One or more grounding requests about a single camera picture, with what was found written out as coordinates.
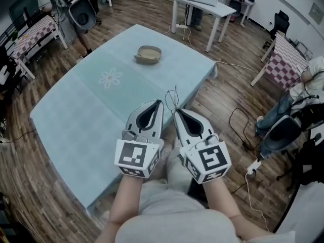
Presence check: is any red white checkered tablecloth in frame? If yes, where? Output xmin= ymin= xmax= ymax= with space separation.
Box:
xmin=264 ymin=31 xmax=309 ymax=91
xmin=12 ymin=15 xmax=59 ymax=60

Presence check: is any black office chair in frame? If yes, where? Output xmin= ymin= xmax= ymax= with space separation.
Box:
xmin=262 ymin=10 xmax=291 ymax=50
xmin=276 ymin=130 xmax=324 ymax=190

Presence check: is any black floor cable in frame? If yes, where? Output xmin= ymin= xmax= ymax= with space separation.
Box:
xmin=228 ymin=107 xmax=262 ymax=160

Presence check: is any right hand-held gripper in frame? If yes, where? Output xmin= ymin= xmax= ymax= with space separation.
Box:
xmin=173 ymin=107 xmax=232 ymax=185

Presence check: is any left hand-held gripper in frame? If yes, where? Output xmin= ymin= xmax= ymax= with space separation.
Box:
xmin=114 ymin=99 xmax=165 ymax=179

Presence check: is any grey wall plaque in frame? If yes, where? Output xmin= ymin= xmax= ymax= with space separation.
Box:
xmin=308 ymin=2 xmax=324 ymax=25

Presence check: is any black backpack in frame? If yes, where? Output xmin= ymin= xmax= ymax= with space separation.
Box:
xmin=291 ymin=102 xmax=324 ymax=134

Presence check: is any white floor cable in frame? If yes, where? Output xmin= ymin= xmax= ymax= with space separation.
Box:
xmin=244 ymin=172 xmax=270 ymax=232
xmin=161 ymin=25 xmax=265 ymax=69

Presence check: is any person's grey trouser leg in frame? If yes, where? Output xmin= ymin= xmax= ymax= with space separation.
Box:
xmin=166 ymin=145 xmax=193 ymax=194

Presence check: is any black waist bag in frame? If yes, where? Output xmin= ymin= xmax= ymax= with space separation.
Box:
xmin=187 ymin=178 xmax=209 ymax=210

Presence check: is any grey hard-shell backpack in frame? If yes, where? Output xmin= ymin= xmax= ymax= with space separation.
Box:
xmin=68 ymin=0 xmax=98 ymax=30
xmin=263 ymin=114 xmax=302 ymax=153

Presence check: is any person's right forearm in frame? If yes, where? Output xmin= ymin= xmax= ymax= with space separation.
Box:
xmin=202 ymin=178 xmax=274 ymax=240

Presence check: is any light blue flowered tablecloth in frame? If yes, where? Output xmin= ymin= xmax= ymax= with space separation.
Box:
xmin=29 ymin=23 xmax=218 ymax=216

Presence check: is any person's left forearm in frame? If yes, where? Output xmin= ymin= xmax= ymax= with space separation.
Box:
xmin=95 ymin=173 xmax=144 ymax=243

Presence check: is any black metal railing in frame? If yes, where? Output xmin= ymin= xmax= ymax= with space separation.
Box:
xmin=0 ymin=6 xmax=36 ymax=53

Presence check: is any person's grey shirt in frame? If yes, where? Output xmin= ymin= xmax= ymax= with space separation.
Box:
xmin=115 ymin=180 xmax=296 ymax=243

